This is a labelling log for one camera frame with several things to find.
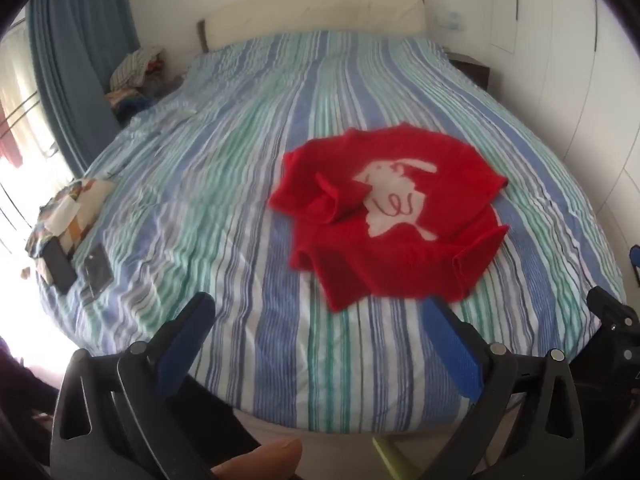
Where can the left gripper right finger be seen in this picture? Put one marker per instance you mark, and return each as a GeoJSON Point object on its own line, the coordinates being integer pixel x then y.
{"type": "Point", "coordinates": [547, 438]}

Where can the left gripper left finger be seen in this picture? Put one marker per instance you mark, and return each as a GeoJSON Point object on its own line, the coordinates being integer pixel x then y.
{"type": "Point", "coordinates": [111, 421]}

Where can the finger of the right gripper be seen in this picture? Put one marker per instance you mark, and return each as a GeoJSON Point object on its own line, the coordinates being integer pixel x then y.
{"type": "Point", "coordinates": [634, 258]}

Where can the red knit sweater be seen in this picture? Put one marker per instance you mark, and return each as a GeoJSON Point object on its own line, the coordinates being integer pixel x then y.
{"type": "Point", "coordinates": [400, 212]}

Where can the pile of clothes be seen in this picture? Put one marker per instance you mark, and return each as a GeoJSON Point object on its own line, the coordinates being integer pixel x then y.
{"type": "Point", "coordinates": [141, 77]}

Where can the person's left hand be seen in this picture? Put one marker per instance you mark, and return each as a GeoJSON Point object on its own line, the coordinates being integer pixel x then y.
{"type": "Point", "coordinates": [277, 460]}

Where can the black smartphone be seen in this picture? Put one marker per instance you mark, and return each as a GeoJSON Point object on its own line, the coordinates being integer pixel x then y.
{"type": "Point", "coordinates": [59, 266]}

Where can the colourful patterned cushion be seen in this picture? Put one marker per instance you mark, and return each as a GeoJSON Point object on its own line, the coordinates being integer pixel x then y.
{"type": "Point", "coordinates": [69, 216]}

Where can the white wardrobe doors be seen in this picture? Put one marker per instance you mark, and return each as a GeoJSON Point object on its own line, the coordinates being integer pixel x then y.
{"type": "Point", "coordinates": [570, 72]}

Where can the dark wooden nightstand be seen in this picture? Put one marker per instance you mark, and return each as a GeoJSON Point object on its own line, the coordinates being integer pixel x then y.
{"type": "Point", "coordinates": [475, 70]}

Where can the striped blue green bedspread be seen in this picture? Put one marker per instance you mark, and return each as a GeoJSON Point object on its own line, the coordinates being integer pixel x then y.
{"type": "Point", "coordinates": [190, 213]}

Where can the red garment on balcony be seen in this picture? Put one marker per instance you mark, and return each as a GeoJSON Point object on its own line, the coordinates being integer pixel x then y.
{"type": "Point", "coordinates": [9, 149]}

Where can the cream padded headboard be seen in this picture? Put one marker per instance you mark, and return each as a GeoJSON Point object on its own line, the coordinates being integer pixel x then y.
{"type": "Point", "coordinates": [249, 19]}

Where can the teal curtain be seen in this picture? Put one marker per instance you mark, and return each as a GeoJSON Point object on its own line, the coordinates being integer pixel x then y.
{"type": "Point", "coordinates": [76, 45]}

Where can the wall socket with blue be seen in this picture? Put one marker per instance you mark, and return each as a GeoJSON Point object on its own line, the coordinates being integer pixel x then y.
{"type": "Point", "coordinates": [450, 20]}

